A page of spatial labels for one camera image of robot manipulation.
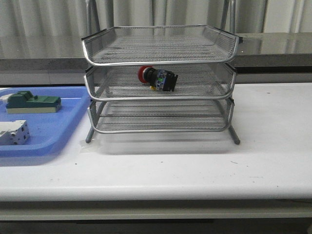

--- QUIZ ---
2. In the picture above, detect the red emergency stop button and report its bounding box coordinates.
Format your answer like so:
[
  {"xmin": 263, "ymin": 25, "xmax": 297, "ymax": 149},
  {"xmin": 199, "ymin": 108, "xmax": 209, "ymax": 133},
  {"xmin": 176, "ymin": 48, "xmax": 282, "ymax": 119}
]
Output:
[{"xmin": 137, "ymin": 65, "xmax": 178, "ymax": 92}]

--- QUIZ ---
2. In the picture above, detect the silver mesh tray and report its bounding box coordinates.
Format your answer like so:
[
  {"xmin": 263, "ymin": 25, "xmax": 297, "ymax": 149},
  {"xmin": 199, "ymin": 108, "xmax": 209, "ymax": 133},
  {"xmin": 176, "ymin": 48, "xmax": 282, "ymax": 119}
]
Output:
[
  {"xmin": 84, "ymin": 63, "xmax": 236, "ymax": 101},
  {"xmin": 88, "ymin": 98, "xmax": 234, "ymax": 134},
  {"xmin": 82, "ymin": 25, "xmax": 242, "ymax": 66}
]

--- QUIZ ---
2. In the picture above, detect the silver mesh bottom tray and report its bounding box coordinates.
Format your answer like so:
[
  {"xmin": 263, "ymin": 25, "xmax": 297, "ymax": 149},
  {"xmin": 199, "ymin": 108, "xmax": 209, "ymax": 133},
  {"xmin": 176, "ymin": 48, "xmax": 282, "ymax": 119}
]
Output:
[{"xmin": 88, "ymin": 98, "xmax": 234, "ymax": 134}]

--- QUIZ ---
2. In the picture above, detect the silver mesh top tray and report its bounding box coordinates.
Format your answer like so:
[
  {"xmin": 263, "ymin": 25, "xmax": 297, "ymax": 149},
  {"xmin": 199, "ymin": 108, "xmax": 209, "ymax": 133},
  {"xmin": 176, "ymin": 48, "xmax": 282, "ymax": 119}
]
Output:
[{"xmin": 82, "ymin": 25, "xmax": 242, "ymax": 66}]

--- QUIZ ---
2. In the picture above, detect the blue plastic tray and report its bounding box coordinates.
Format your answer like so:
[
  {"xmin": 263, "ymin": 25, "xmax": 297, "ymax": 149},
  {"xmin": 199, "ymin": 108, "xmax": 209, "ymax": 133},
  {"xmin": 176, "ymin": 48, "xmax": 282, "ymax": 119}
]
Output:
[{"xmin": 0, "ymin": 86, "xmax": 91, "ymax": 157}]

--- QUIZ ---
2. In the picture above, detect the white circuit breaker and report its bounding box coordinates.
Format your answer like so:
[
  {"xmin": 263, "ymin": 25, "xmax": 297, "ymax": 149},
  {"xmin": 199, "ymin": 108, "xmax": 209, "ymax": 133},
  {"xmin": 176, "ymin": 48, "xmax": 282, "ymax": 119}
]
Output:
[{"xmin": 0, "ymin": 120, "xmax": 30, "ymax": 145}]

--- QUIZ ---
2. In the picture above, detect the grey metal rack frame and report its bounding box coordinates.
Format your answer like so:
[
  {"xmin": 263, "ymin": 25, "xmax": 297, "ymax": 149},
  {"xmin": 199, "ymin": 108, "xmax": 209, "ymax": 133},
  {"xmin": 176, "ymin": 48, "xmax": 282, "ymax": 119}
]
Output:
[{"xmin": 85, "ymin": 0, "xmax": 244, "ymax": 145}]

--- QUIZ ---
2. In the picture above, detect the green electrical switch block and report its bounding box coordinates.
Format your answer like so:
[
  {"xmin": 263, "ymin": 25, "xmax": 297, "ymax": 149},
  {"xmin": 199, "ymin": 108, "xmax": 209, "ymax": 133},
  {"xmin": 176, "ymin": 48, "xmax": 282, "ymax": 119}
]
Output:
[{"xmin": 6, "ymin": 91, "xmax": 62, "ymax": 114}]

